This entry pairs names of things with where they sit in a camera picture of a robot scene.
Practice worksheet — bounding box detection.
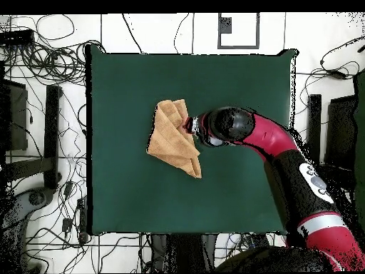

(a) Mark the grey square floor frame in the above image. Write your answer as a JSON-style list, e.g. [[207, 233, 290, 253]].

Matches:
[[217, 12, 261, 50]]

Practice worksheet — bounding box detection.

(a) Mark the tan terry towel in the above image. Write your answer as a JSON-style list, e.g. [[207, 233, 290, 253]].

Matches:
[[146, 98, 202, 179]]

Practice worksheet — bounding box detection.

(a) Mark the black stand foot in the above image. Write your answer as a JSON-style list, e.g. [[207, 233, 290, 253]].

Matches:
[[304, 93, 354, 192], [5, 84, 63, 191]]

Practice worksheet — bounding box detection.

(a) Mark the black power strip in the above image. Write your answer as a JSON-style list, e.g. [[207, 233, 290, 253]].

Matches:
[[76, 196, 90, 243]]

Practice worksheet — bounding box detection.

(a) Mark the dark green table cloth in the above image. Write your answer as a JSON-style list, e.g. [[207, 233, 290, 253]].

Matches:
[[85, 44, 299, 236]]

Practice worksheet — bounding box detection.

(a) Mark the dark green draped cloth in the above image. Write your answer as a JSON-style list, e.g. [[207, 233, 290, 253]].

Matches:
[[337, 69, 365, 229]]

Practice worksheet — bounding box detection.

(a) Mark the black box with cables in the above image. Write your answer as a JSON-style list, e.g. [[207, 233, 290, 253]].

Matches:
[[0, 29, 36, 46]]

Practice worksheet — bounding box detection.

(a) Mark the dark chair base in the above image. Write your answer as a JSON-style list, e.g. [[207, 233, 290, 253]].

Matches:
[[0, 186, 55, 273]]

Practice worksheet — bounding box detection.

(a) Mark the thin black cable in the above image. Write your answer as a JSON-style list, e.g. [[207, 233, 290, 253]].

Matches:
[[173, 13, 191, 54], [121, 13, 143, 54]]

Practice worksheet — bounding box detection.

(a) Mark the black adapter with cable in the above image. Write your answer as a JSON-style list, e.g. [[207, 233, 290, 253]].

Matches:
[[319, 35, 365, 81]]

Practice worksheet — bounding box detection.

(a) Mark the black cable tangle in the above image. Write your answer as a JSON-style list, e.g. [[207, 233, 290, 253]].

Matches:
[[2, 39, 107, 86]]

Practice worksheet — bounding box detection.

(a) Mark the small dark grey square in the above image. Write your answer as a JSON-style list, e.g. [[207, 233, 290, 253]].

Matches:
[[220, 16, 232, 34]]

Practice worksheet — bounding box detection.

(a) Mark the dark flat box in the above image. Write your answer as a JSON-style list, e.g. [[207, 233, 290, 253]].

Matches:
[[0, 78, 29, 151], [324, 95, 357, 171]]

